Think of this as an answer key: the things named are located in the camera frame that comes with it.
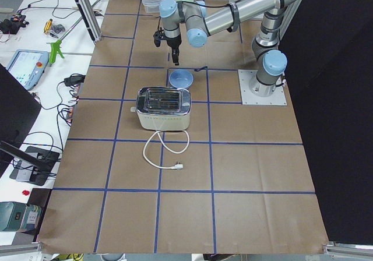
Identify white toaster power cord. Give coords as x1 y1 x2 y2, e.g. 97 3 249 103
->
142 129 191 171

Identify teach pendant tablet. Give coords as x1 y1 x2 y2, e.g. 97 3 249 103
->
6 50 49 90

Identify cream toaster with chrome top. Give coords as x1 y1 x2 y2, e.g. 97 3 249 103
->
131 86 191 131

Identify black monitor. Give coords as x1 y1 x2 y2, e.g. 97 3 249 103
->
1 66 41 174

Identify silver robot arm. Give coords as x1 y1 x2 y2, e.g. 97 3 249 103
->
153 0 297 97

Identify blue bowl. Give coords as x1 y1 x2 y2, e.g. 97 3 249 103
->
168 69 194 89

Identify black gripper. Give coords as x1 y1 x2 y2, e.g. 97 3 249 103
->
166 36 182 65

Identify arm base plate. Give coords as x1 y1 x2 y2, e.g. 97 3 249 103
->
238 69 287 106

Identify aluminium frame post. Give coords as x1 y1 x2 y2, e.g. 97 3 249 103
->
75 0 102 42

